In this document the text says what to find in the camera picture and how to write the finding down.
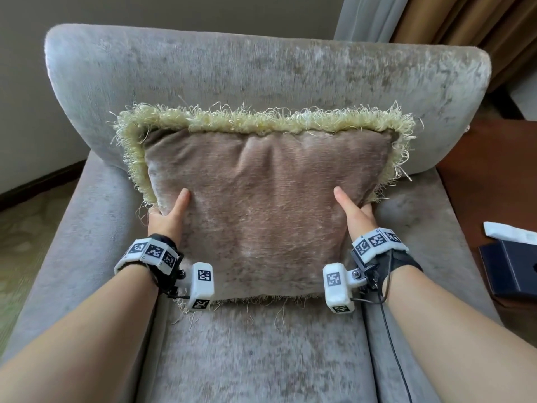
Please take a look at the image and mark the person's right hand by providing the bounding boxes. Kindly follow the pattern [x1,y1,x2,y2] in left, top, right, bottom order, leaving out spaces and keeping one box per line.
[333,186,379,244]

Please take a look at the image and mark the person's left hand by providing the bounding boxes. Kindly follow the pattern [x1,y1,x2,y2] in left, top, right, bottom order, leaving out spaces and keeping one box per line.
[148,188,191,245]

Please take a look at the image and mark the brown fringed cushion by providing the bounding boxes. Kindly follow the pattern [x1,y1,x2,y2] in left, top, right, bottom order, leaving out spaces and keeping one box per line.
[108,101,417,319]

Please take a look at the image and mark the person's right forearm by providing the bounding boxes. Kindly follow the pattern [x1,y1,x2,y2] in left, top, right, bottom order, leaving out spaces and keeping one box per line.
[380,266,537,403]

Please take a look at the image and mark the person's left forearm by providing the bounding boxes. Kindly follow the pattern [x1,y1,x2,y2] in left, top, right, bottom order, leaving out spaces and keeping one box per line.
[0,264,164,403]

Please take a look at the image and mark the grey velvet armchair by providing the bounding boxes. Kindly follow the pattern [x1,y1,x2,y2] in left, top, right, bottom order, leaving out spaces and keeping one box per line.
[0,23,504,403]

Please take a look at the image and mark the brown wooden side table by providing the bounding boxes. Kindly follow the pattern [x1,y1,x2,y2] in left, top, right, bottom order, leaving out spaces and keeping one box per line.
[435,117,537,349]

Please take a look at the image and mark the dark blue tissue box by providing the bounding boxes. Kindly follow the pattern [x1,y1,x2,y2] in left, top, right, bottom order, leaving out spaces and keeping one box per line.
[478,221,537,302]

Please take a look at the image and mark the white sheer curtain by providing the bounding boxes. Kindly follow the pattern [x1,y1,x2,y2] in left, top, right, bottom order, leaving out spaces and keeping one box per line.
[333,0,408,43]

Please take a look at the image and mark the tan drape curtain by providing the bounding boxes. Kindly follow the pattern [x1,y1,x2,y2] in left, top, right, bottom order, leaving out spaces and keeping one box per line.
[390,0,537,93]

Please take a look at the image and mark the right wrist camera tracker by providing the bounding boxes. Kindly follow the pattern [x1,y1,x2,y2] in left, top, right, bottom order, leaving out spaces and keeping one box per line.
[322,227,424,315]

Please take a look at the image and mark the wrist camera tracker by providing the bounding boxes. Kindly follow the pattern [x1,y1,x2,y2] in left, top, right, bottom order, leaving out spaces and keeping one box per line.
[114,234,215,312]
[322,227,424,315]

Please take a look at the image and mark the left wrist camera tracker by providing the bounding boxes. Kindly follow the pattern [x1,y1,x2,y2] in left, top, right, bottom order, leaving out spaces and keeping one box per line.
[114,234,215,312]

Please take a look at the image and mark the black cable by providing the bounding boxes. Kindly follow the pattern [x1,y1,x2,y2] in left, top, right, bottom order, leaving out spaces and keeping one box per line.
[352,252,416,403]

